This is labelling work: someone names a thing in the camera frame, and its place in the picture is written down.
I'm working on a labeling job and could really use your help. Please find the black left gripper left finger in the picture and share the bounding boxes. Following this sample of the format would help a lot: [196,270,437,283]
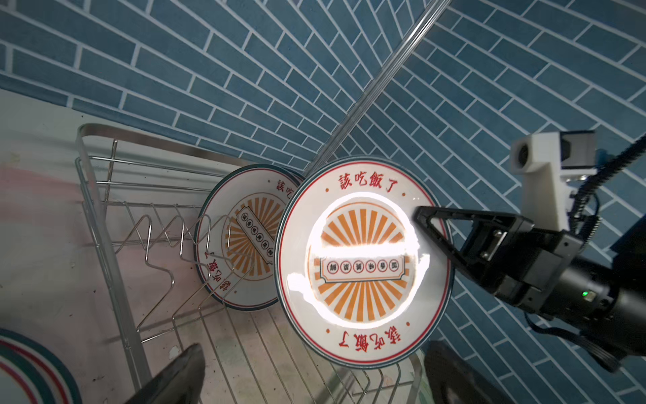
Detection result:
[126,343,205,404]

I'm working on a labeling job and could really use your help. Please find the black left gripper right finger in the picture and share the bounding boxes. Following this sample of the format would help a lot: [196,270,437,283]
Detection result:
[424,341,513,404]

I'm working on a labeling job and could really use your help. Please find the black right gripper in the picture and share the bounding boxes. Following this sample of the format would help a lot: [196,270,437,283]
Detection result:
[412,206,584,313]

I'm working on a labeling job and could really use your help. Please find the sunburst red text plate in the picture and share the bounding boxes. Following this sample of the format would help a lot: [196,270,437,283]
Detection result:
[274,157,454,370]

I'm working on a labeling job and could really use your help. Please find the red rim white plate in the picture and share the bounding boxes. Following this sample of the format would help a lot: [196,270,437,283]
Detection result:
[1,328,82,403]

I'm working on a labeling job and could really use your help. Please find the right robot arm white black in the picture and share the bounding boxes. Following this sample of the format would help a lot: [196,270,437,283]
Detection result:
[412,206,645,372]

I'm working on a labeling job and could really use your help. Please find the black corrugated cable conduit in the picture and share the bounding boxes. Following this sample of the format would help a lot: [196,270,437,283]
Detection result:
[569,133,646,238]

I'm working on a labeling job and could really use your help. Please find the metal wire dish rack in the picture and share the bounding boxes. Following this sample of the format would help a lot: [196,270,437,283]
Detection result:
[76,123,424,403]

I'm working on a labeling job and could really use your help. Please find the aluminium corner post right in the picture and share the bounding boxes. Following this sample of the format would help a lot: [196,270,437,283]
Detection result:
[303,0,451,178]

